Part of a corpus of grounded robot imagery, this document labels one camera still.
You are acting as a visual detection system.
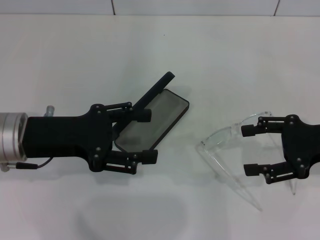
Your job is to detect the clear white glasses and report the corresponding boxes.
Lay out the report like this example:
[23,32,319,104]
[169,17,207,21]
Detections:
[199,110,298,213]

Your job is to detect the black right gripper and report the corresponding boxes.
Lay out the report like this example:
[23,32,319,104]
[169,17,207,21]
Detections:
[241,114,320,186]

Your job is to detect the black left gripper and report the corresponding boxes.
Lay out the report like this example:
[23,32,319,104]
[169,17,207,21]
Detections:
[23,103,114,173]

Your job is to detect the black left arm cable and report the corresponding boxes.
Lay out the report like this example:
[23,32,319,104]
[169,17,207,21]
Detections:
[0,156,54,173]

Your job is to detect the black glasses case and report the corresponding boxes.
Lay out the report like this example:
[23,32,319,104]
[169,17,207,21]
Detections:
[113,71,190,153]

